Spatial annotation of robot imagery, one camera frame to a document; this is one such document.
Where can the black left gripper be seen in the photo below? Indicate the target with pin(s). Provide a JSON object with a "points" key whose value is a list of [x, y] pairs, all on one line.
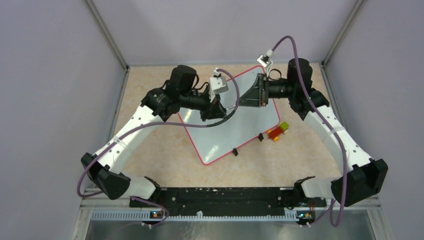
{"points": [[215, 110]]}

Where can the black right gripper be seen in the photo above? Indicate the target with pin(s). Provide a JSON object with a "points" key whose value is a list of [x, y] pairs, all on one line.
{"points": [[255, 96]]}

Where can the pink framed whiteboard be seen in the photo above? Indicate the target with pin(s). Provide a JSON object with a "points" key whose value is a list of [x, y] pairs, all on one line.
{"points": [[245, 125]]}

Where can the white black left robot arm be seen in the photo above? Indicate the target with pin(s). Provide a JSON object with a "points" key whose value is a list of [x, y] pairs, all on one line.
{"points": [[104, 167]]}

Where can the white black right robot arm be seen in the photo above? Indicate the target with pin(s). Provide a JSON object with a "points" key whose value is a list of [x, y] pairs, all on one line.
{"points": [[362, 175]]}

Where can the green lego brick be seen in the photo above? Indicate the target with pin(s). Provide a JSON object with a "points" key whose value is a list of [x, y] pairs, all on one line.
{"points": [[284, 126]]}

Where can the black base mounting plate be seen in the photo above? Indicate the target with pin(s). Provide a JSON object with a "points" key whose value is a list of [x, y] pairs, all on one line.
{"points": [[232, 201]]}

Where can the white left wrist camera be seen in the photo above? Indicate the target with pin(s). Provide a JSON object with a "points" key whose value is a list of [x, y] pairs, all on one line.
{"points": [[217, 85]]}

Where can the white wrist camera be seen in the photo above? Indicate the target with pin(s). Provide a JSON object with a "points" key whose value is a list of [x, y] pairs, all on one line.
{"points": [[217, 85], [266, 60]]}

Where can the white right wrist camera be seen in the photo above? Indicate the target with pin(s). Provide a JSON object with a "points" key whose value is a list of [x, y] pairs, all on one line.
{"points": [[266, 60]]}

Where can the aluminium frame rail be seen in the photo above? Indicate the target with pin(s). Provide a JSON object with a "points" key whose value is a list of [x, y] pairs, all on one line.
{"points": [[364, 220]]}

